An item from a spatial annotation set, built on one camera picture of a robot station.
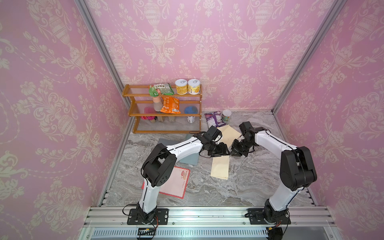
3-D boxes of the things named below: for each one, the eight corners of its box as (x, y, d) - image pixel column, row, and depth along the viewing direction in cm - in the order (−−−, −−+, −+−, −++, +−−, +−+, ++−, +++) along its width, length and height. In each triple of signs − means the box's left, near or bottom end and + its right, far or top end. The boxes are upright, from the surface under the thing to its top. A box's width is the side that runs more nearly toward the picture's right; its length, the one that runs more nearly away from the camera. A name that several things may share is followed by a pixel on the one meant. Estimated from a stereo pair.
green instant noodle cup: (222, 122, 116) (223, 117, 111) (221, 114, 122) (222, 109, 117) (231, 122, 116) (232, 117, 111) (229, 114, 122) (231, 109, 117)
